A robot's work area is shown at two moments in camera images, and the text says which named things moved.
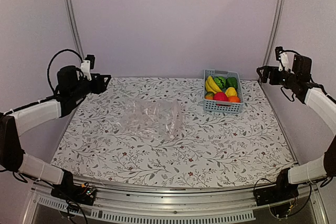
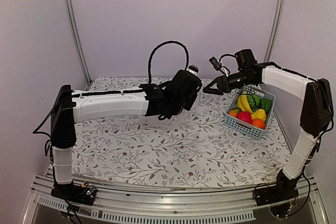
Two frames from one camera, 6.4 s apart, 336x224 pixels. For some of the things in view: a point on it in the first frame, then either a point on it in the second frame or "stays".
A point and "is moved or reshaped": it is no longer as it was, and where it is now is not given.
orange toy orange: [234, 99] → [258, 123]
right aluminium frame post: [277, 19] stays
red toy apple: [220, 96] → [244, 116]
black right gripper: [273, 69] → [223, 84]
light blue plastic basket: [223, 106] → [244, 127]
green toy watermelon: [220, 81] is moved or reshaped
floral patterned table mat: [154, 131] stays
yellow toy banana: [211, 86] is moved or reshaped
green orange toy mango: [209, 95] → [233, 111]
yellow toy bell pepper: [230, 92] → [259, 114]
